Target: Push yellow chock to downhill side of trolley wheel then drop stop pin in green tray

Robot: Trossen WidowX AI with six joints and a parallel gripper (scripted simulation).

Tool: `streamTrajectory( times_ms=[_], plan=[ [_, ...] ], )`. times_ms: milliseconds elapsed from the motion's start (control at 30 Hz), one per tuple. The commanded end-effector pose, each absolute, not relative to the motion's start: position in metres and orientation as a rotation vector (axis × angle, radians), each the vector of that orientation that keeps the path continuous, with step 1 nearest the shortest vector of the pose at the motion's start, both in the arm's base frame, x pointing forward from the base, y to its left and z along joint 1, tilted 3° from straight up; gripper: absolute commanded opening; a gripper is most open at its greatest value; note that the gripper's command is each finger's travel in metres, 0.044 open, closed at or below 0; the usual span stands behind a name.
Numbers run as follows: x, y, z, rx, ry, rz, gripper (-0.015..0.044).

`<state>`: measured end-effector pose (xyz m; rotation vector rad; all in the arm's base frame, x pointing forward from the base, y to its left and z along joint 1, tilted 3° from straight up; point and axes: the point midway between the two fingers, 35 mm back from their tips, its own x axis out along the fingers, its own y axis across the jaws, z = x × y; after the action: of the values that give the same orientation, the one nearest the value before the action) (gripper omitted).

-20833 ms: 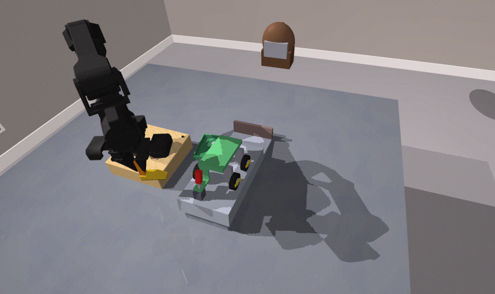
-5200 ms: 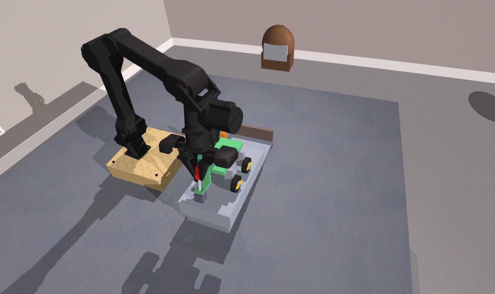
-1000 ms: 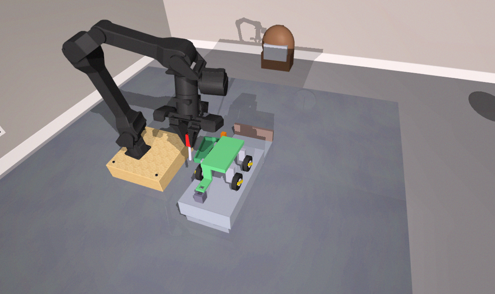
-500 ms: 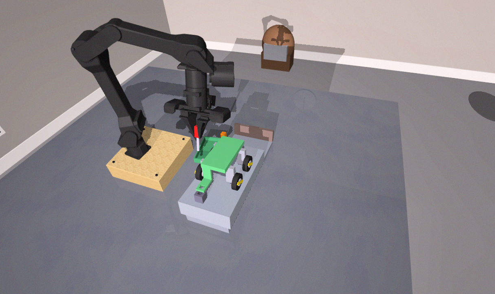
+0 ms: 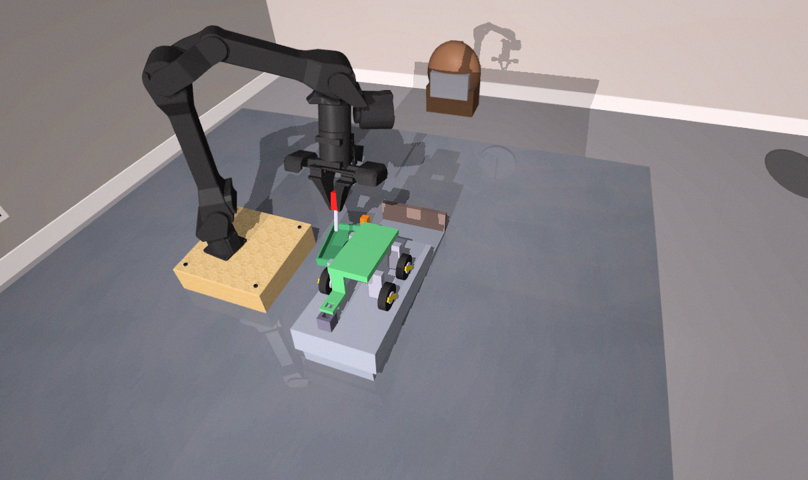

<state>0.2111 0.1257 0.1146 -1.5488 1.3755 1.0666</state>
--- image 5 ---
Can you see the green wheeled trolley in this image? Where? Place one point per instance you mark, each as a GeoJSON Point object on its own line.
{"type": "Point", "coordinates": [359, 258]}

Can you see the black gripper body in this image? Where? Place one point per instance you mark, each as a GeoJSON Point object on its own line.
{"type": "Point", "coordinates": [335, 156]}

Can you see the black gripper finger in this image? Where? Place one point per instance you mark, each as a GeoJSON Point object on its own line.
{"type": "Point", "coordinates": [341, 190]}
{"type": "Point", "coordinates": [325, 186]}

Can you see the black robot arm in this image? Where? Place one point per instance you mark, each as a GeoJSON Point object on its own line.
{"type": "Point", "coordinates": [168, 76]}

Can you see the red-headed metal pin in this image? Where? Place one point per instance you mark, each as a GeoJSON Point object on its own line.
{"type": "Point", "coordinates": [334, 207]}

